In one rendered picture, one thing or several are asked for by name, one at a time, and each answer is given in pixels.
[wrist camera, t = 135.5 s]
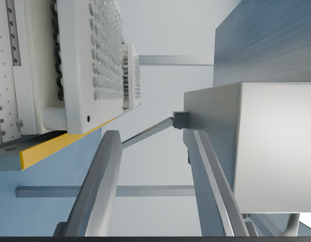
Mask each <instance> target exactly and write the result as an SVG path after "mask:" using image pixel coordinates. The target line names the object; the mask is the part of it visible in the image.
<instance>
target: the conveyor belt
mask: <svg viewBox="0 0 311 242"><path fill-rule="evenodd" d="M13 66H21V58H20V49H19V41H18V32H17V23H16V15H15V6H14V0H0V144H1V143H5V142H8V141H11V140H14V139H18V138H21V137H24V136H28V135H21V133H20V131H19V130H18V128H17V125H16V119H17V116H18V108H17V100H16V92H15V84H14V76H13V68H12V67H13Z"/></svg>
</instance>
